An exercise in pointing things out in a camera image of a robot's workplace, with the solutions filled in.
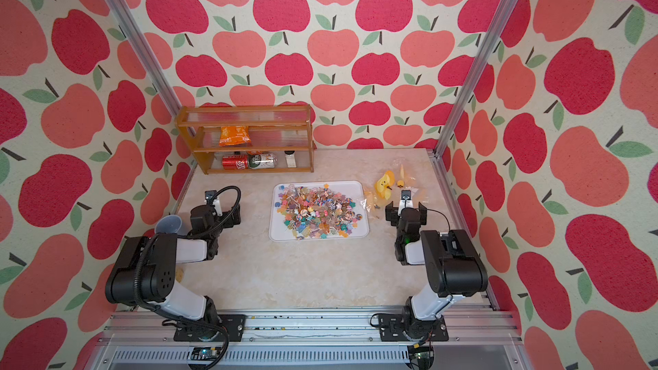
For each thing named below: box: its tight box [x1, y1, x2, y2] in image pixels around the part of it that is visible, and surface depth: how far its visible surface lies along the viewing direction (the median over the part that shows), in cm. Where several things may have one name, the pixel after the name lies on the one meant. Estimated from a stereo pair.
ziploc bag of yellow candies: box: [360, 159, 431, 217], surface depth 103 cm
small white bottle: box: [283, 149, 298, 168], surface depth 110 cm
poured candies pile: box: [275, 184, 364, 240], surface depth 98 cm
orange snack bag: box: [219, 125, 252, 147], surface depth 104 cm
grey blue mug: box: [154, 214, 183, 234], surface depth 90 cm
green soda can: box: [248, 152, 278, 170], surface depth 110 cm
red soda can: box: [221, 154, 250, 170], surface depth 110 cm
